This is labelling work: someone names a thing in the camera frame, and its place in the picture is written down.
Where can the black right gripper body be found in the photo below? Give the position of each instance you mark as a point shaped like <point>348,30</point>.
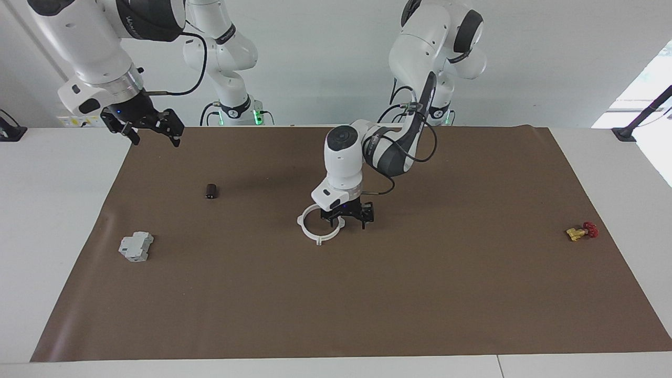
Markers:
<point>137,113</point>

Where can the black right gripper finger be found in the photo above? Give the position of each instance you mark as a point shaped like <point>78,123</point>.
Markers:
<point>134,136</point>
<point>176,140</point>

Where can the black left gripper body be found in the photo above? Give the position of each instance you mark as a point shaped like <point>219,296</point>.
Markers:
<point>349,210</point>

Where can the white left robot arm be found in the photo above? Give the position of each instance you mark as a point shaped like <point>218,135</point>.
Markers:
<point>344,157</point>

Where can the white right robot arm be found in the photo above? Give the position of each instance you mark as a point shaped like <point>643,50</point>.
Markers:
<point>94,47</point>

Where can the dark brown small cylinder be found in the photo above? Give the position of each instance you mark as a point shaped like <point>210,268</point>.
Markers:
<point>211,190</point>

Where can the brown table mat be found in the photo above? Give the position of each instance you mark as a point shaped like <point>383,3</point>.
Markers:
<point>336,294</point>

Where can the grey circuit breaker block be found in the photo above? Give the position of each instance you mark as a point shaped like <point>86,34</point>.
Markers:
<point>135,247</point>

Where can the black stand with rod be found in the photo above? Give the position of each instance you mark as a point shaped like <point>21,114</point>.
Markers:
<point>643,115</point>

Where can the white wall socket box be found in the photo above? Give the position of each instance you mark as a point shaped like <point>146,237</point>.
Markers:
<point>79,121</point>

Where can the black clamp mount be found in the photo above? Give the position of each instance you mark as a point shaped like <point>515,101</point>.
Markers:
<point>10,132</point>

